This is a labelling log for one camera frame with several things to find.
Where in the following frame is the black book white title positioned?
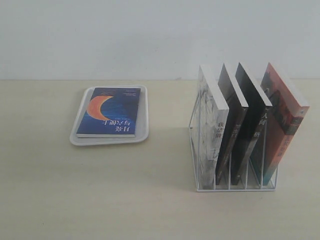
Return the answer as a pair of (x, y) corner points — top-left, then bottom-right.
(230, 62), (272, 185)

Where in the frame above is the dark brown book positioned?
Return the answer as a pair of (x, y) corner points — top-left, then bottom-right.
(215, 63), (249, 185)

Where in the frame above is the white rectangular tray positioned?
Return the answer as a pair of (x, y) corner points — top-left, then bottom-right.
(69, 84), (149, 146)

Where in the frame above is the blue moon book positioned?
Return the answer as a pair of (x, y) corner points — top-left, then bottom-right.
(76, 87), (141, 138)

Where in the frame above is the white wire book rack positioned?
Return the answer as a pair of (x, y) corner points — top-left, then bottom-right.
(188, 91), (279, 193)

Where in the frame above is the white grey book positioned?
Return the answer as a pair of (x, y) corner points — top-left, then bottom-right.
(198, 64), (229, 189)

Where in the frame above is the red orange book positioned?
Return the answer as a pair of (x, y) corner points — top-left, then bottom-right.
(260, 62), (310, 186)

